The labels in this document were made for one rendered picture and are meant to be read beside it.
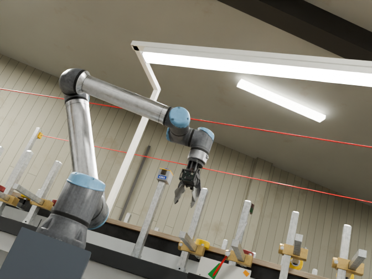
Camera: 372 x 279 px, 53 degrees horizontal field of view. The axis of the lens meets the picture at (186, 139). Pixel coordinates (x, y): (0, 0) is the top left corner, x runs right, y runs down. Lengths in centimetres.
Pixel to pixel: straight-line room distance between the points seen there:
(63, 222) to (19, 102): 520
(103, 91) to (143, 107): 20
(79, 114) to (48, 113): 459
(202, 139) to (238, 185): 479
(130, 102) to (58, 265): 74
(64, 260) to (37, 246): 10
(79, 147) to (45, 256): 56
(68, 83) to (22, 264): 82
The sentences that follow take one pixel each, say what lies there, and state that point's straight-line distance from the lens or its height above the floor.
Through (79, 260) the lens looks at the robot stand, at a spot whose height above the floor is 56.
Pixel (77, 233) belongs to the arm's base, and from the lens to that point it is 144.
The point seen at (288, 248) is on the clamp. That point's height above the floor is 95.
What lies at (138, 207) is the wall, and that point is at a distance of 596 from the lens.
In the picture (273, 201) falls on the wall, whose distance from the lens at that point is 669.
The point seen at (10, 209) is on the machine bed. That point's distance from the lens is 287.
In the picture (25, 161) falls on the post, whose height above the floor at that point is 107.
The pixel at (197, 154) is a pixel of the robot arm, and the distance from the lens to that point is 169.
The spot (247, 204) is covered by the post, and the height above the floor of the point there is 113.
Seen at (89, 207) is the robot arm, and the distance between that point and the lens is 147.
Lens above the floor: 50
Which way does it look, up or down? 25 degrees up
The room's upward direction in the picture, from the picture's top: 20 degrees clockwise
